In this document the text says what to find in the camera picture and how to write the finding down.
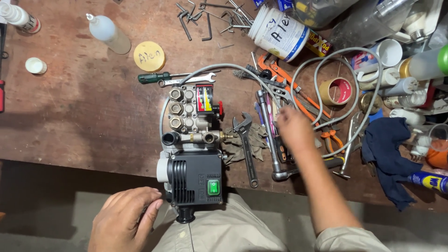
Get person's right hand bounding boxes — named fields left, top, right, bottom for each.
left=275, top=105, right=316, bottom=155

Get person's left hand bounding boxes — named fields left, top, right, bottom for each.
left=87, top=186, right=164, bottom=252

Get pink toothbrush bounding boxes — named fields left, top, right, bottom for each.
left=265, top=92, right=278, bottom=139

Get silver ratchet wrench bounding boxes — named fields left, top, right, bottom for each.
left=255, top=90, right=302, bottom=182

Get silver slip-joint pliers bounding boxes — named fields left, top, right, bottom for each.
left=260, top=75, right=295, bottom=106

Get grey dirty rag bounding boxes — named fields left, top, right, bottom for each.
left=221, top=123, right=270, bottom=165

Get black adjustable wrench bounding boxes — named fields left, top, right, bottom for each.
left=232, top=112, right=260, bottom=189

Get orange pipe wrench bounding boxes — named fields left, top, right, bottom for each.
left=257, top=52, right=332, bottom=127

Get tan tape roll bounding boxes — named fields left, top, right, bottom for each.
left=318, top=77, right=353, bottom=107

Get silver locking pliers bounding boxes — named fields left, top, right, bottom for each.
left=332, top=111, right=367, bottom=180

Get yellow glue box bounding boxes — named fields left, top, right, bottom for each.
left=305, top=30, right=333, bottom=57

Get white plastic jar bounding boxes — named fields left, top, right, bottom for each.
left=247, top=6, right=311, bottom=63

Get black and metal pressure pump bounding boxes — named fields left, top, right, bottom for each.
left=156, top=83, right=234, bottom=224

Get silver combination wrench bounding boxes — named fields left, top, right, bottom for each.
left=157, top=72, right=217, bottom=88

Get dark blue cloth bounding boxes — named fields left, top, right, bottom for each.
left=361, top=117, right=424, bottom=212

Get person's beige trousers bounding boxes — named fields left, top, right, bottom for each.
left=151, top=192, right=393, bottom=252

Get pile of hex keys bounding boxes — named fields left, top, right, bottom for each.
left=175, top=0, right=255, bottom=50

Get heap of bottles and tubes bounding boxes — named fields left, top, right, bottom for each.
left=253, top=0, right=448, bottom=170

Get yellow round lid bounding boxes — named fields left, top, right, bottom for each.
left=133, top=41, right=166, bottom=73

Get blue and yellow spray can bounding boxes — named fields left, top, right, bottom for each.
left=407, top=171, right=448, bottom=195

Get clear squeeze bottle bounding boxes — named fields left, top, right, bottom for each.
left=86, top=13, right=132, bottom=55

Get small white cap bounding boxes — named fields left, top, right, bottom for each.
left=25, top=57, right=48, bottom=75

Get white spray bottle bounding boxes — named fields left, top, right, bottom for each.
left=0, top=2, right=42, bottom=34

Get orange-handled pliers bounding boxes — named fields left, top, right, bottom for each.
left=320, top=129, right=346, bottom=155

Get small wire brush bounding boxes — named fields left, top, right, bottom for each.
left=232, top=69, right=260, bottom=80

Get grey power cable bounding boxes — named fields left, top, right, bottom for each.
left=159, top=47, right=384, bottom=159

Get green-handled screwdriver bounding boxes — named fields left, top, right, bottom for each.
left=137, top=70, right=222, bottom=85

